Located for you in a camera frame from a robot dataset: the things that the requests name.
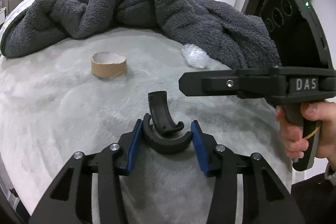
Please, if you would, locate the bubble wrap piece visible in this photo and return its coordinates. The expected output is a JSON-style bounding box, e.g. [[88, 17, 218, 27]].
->
[[181, 44, 210, 69]]

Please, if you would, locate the patterned light blue pillow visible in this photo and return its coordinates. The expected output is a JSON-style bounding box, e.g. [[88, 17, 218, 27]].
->
[[1, 0, 35, 37]]

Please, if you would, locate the brown cardboard tape roll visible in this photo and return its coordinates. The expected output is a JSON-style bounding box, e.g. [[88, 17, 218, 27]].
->
[[91, 52, 126, 78]]

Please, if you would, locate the dark grey fleece blanket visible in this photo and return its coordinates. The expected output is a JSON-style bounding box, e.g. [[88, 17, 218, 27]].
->
[[1, 0, 281, 69]]

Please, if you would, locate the black curved plastic piece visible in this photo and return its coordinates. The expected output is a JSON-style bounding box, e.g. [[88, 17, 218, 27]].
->
[[142, 113, 193, 155]]

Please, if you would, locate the right human hand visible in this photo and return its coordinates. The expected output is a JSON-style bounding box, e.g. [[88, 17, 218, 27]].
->
[[276, 101, 336, 169]]

